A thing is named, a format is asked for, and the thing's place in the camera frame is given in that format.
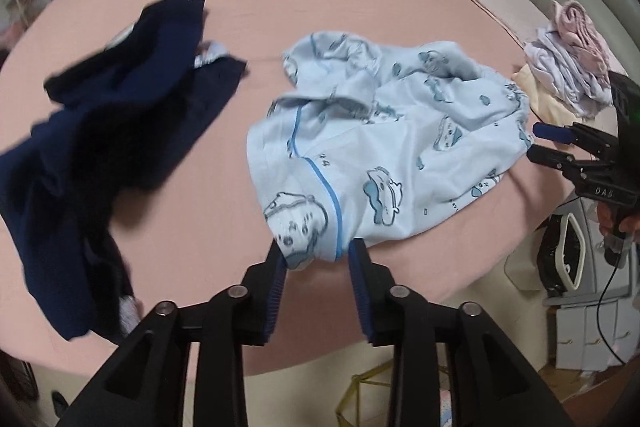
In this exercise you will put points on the gold wire basket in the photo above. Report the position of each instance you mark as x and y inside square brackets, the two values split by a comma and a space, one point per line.
[366, 400]

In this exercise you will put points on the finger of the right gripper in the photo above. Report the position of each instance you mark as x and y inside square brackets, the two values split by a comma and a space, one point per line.
[548, 157]
[556, 134]

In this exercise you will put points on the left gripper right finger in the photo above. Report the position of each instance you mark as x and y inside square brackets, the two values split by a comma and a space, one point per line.
[371, 285]

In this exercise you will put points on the navy blue garment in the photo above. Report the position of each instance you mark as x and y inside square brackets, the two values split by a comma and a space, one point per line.
[126, 118]

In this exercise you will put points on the white storage drawer unit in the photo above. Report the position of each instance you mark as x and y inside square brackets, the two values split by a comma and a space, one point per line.
[597, 326]

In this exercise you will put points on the pink ribbed garment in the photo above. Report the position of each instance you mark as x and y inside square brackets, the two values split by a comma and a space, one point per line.
[578, 32]

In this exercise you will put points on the black white device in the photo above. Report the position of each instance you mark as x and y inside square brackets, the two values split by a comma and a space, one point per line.
[561, 255]

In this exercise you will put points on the cream yellow garment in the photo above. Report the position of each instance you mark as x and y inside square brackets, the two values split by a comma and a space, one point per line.
[544, 105]

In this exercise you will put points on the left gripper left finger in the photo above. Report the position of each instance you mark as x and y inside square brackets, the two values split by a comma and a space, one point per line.
[265, 285]

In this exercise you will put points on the lavender white garment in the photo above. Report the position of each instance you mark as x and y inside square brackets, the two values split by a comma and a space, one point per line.
[559, 72]

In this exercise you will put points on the light blue pajama top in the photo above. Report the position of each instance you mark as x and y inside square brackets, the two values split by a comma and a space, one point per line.
[379, 143]

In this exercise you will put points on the right hand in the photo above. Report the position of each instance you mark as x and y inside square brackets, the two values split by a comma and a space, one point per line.
[609, 221]

